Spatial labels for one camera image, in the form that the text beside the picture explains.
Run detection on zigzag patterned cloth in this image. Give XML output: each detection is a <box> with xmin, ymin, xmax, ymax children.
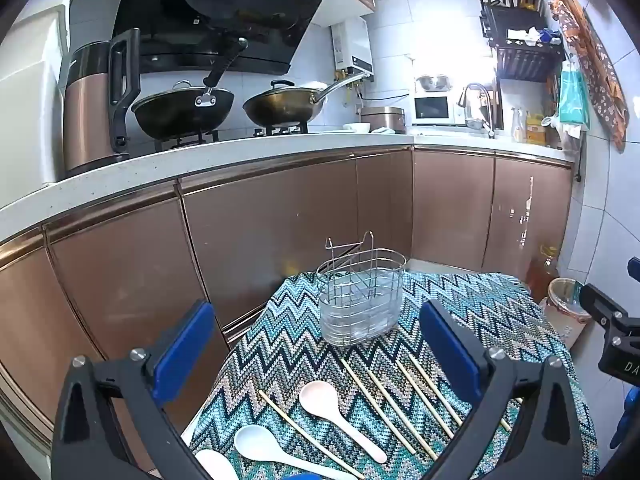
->
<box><xmin>189</xmin><ymin>270</ymin><xmax>598</xmax><ymax>480</ymax></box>

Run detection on black range hood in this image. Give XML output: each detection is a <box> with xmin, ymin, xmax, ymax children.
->
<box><xmin>111</xmin><ymin>0</ymin><xmax>337</xmax><ymax>76</ymax></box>

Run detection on white trash bin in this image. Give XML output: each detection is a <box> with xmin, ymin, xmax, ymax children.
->
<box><xmin>542</xmin><ymin>277</ymin><xmax>594</xmax><ymax>352</ymax></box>

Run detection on wire utensil holder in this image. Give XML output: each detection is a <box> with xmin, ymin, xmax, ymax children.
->
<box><xmin>316</xmin><ymin>231</ymin><xmax>407</xmax><ymax>347</ymax></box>

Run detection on copper rice cooker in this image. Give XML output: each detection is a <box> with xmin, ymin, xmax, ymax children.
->
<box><xmin>360</xmin><ymin>106</ymin><xmax>406</xmax><ymax>134</ymax></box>

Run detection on gas stove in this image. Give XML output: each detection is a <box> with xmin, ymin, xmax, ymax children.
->
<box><xmin>154</xmin><ymin>121</ymin><xmax>311</xmax><ymax>153</ymax></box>

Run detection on cooking oil bottle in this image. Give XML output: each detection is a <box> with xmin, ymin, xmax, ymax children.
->
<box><xmin>526</xmin><ymin>244</ymin><xmax>561</xmax><ymax>302</ymax></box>

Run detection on black wall rack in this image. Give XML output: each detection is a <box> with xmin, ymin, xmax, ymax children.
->
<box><xmin>472</xmin><ymin>0</ymin><xmax>569</xmax><ymax>82</ymax></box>

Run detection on teal hanging bag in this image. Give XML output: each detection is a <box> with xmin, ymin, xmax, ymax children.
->
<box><xmin>558</xmin><ymin>60</ymin><xmax>591</xmax><ymax>126</ymax></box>

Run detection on black wok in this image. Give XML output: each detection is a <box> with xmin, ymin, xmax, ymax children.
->
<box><xmin>130</xmin><ymin>36</ymin><xmax>249</xmax><ymax>141</ymax></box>

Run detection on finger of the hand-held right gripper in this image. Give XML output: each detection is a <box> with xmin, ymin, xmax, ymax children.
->
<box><xmin>581</xmin><ymin>283</ymin><xmax>630</xmax><ymax>333</ymax></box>

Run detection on white water heater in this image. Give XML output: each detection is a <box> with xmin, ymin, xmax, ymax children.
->
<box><xmin>330</xmin><ymin>16</ymin><xmax>375</xmax><ymax>74</ymax></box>

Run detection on steel faucet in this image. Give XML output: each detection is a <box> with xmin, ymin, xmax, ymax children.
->
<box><xmin>457</xmin><ymin>82</ymin><xmax>499</xmax><ymax>139</ymax></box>

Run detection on white plastic spoon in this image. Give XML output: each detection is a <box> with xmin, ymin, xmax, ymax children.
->
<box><xmin>299</xmin><ymin>380</ymin><xmax>389</xmax><ymax>464</ymax></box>
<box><xmin>194</xmin><ymin>449</ymin><xmax>239</xmax><ymax>480</ymax></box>
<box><xmin>233</xmin><ymin>424</ymin><xmax>352</xmax><ymax>480</ymax></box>

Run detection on copper kitchen cabinets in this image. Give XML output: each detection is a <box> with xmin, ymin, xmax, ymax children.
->
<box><xmin>0</xmin><ymin>144</ymin><xmax>577</xmax><ymax>463</ymax></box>

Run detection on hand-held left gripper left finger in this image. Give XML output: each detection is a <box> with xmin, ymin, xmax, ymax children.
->
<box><xmin>51</xmin><ymin>300</ymin><xmax>216</xmax><ymax>480</ymax></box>

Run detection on copper and black appliance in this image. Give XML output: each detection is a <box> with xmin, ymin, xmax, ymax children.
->
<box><xmin>62</xmin><ymin>27</ymin><xmax>142</xmax><ymax>179</ymax></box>

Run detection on white microwave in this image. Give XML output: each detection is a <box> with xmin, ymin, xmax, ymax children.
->
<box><xmin>412</xmin><ymin>92</ymin><xmax>469</xmax><ymax>126</ymax></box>

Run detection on person's right hand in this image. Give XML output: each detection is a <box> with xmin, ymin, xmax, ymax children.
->
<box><xmin>609</xmin><ymin>392</ymin><xmax>635</xmax><ymax>452</ymax></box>

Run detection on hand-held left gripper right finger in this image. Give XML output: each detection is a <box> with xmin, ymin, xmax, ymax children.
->
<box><xmin>419</xmin><ymin>300</ymin><xmax>583</xmax><ymax>480</ymax></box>

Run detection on golden wok with lid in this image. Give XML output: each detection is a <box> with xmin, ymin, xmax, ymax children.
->
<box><xmin>243</xmin><ymin>71</ymin><xmax>372</xmax><ymax>126</ymax></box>

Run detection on steel bowl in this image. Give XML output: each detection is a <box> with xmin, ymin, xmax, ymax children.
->
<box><xmin>414</xmin><ymin>74</ymin><xmax>454</xmax><ymax>94</ymax></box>

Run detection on brown patterned hanging apron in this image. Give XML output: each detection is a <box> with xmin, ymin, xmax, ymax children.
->
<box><xmin>549</xmin><ymin>0</ymin><xmax>629</xmax><ymax>154</ymax></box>

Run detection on yellow liquid bottle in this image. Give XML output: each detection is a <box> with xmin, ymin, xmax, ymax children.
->
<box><xmin>525</xmin><ymin>110</ymin><xmax>549</xmax><ymax>146</ymax></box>

